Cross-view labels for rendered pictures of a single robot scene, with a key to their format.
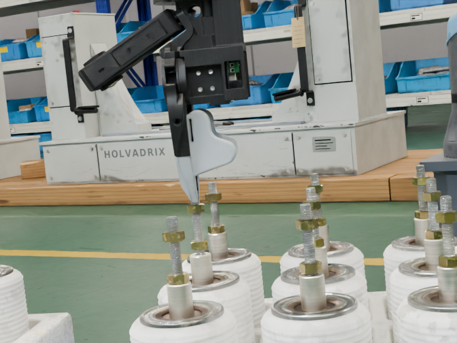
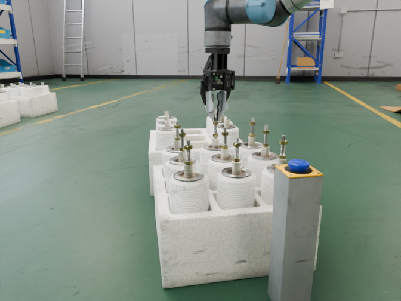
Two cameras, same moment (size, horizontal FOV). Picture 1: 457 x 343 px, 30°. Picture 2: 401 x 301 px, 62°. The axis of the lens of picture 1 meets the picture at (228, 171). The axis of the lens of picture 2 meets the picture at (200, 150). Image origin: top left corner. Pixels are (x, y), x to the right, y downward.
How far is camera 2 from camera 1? 104 cm
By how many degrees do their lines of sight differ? 71
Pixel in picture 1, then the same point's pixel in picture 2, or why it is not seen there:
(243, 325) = not seen: hidden behind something
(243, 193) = not seen: outside the picture
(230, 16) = (215, 60)
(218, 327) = (170, 154)
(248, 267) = (246, 151)
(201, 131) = (209, 98)
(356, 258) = (261, 163)
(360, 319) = (175, 168)
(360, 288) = (219, 167)
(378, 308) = not seen: hidden behind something
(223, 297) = (204, 152)
